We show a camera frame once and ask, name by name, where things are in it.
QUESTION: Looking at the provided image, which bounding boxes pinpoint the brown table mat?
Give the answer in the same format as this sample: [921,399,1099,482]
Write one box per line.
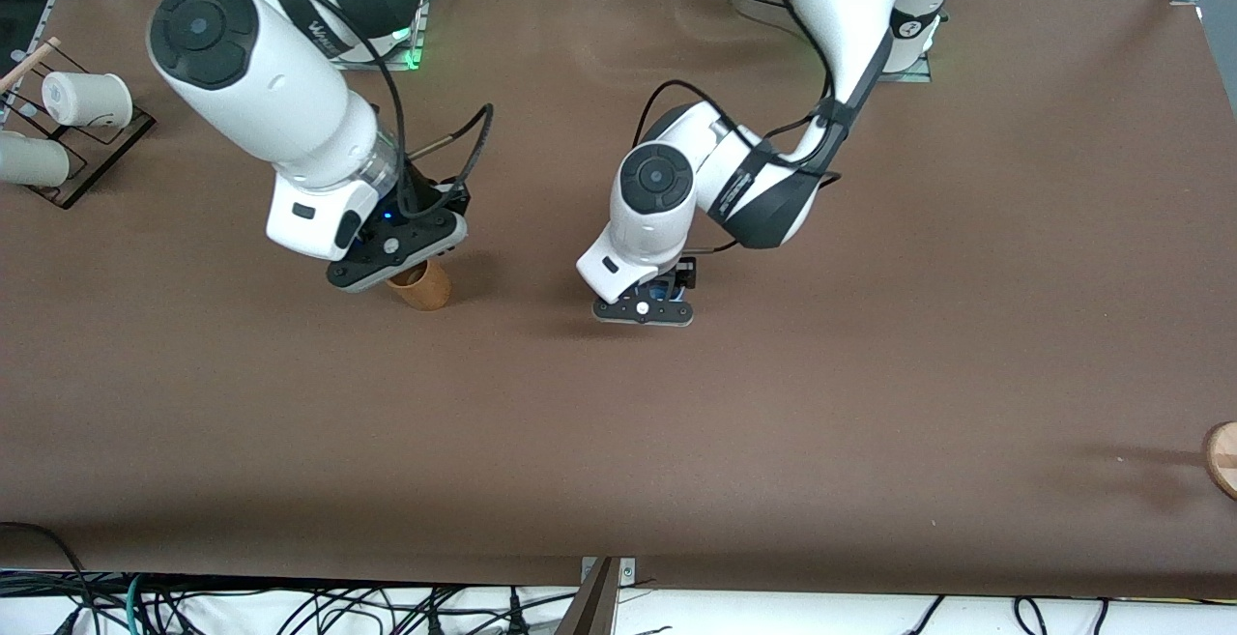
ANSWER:
[0,0,1237,599]

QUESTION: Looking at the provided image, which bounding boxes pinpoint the dark wedge bar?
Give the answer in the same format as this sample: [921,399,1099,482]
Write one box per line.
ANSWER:
[555,558,620,635]

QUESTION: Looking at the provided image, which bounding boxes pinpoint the brown bamboo cup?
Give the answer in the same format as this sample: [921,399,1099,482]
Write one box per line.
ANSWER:
[386,260,453,313]

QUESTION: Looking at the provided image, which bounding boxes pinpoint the black wire cup rack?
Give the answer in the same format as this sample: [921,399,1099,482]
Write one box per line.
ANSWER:
[0,40,157,211]

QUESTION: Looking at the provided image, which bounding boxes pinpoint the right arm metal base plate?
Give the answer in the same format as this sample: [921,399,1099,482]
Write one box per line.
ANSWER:
[385,0,432,72]

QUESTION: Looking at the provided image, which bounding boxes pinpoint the white cup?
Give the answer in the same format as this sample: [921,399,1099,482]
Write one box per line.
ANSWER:
[42,71,134,130]
[0,130,72,188]

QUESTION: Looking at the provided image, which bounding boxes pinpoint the wooden stick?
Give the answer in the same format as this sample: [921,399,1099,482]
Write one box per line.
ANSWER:
[0,36,62,96]

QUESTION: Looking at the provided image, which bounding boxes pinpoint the round wooden board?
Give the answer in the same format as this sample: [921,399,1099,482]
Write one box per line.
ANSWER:
[1203,420,1237,502]

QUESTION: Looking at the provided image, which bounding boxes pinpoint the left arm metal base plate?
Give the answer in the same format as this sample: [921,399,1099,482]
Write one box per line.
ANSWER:
[875,53,935,84]

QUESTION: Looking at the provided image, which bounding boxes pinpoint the small metal bracket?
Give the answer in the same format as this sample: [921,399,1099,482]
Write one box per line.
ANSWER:
[580,556,638,584]

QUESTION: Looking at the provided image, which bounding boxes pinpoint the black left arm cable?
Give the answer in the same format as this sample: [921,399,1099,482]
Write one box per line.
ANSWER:
[632,0,844,182]

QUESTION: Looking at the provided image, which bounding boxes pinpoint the black looped cable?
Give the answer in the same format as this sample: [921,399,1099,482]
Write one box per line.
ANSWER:
[0,521,93,635]

